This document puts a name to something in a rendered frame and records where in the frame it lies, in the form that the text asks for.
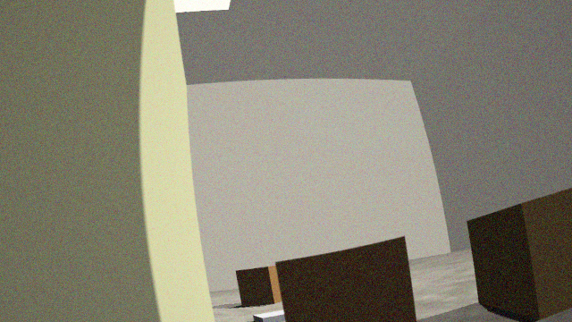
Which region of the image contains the cream box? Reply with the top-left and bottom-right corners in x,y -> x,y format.
0,0 -> 215,322

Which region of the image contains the white flat bar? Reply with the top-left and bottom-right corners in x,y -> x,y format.
253,310 -> 285,322

